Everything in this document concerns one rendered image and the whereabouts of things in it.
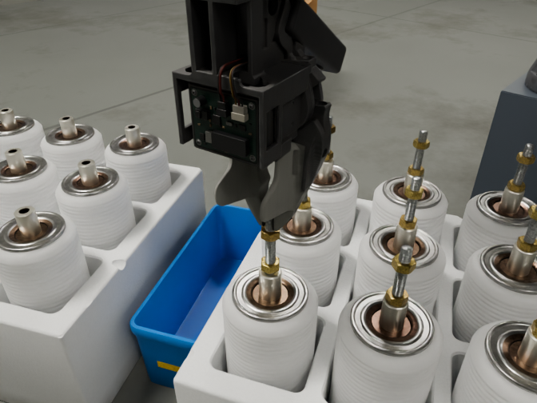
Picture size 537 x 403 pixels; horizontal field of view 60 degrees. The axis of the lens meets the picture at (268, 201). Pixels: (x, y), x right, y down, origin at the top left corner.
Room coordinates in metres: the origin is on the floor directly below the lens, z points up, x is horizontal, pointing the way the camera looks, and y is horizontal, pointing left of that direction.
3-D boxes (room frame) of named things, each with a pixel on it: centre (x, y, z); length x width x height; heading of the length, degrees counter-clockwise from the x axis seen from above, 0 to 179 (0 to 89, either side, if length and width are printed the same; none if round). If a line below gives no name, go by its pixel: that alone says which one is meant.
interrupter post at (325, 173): (0.56, -0.08, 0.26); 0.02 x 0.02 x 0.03
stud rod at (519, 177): (0.48, -0.30, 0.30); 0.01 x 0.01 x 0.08
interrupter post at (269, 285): (0.33, 0.00, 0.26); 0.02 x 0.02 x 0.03
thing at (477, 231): (0.48, -0.30, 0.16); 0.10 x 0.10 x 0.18
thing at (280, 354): (0.33, 0.00, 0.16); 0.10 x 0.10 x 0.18
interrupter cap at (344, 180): (0.56, -0.08, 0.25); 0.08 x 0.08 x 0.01
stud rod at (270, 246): (0.33, 0.00, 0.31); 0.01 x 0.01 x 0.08
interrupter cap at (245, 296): (0.33, 0.00, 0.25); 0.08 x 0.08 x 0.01
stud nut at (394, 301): (0.30, -0.11, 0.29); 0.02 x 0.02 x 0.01; 73
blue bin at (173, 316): (0.53, 0.09, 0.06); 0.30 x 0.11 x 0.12; 163
